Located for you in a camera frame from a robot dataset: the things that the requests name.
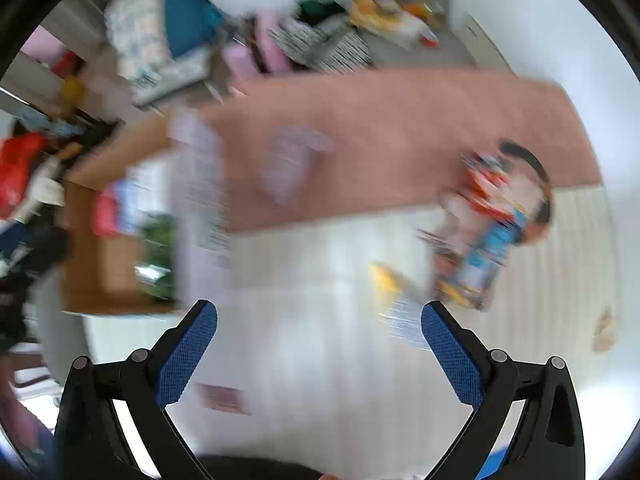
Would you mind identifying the pink cloth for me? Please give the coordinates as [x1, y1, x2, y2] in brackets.
[222, 10, 293, 78]

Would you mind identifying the cardboard box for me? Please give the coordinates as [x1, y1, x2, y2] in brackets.
[60, 120, 181, 316]

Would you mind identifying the floral patterned cloth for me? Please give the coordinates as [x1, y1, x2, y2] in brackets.
[105, 0, 171, 81]

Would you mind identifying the white striped packet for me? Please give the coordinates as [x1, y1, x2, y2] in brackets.
[380, 290, 431, 351]

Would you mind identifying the red plastic bag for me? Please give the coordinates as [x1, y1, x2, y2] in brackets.
[0, 132, 48, 221]

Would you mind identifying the black white striped cloth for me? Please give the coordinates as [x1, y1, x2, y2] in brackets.
[272, 22, 373, 73]

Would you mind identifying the pink blanket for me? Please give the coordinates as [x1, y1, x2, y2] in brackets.
[200, 67, 603, 233]

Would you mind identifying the pale purple cloth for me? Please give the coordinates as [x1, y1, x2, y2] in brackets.
[260, 127, 333, 206]

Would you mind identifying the yellow soft item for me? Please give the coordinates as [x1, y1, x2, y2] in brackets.
[369, 262, 406, 293]

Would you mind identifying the red packet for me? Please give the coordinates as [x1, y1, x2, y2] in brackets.
[92, 190, 121, 236]

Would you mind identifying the colourful printed packet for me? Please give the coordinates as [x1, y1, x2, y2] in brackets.
[417, 152, 551, 311]

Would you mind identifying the person's left forearm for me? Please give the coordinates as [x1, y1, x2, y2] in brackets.
[0, 355, 53, 466]

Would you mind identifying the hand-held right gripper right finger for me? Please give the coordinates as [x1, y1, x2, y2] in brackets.
[421, 301, 587, 480]

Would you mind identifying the yellow orange pile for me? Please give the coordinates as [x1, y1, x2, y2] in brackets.
[350, 0, 441, 48]

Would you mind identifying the dark green cloth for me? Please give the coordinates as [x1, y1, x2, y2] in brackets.
[295, 0, 348, 26]

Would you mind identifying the black curved band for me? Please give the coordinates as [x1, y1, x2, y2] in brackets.
[500, 141, 556, 226]

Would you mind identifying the green item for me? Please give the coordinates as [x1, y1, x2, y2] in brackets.
[137, 215, 178, 301]

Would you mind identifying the blue cloth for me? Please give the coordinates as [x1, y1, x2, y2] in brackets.
[162, 0, 223, 58]

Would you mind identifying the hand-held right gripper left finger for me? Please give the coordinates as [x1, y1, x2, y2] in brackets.
[54, 299, 219, 480]

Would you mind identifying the white printed paper strip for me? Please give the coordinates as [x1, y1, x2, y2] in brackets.
[167, 110, 236, 301]

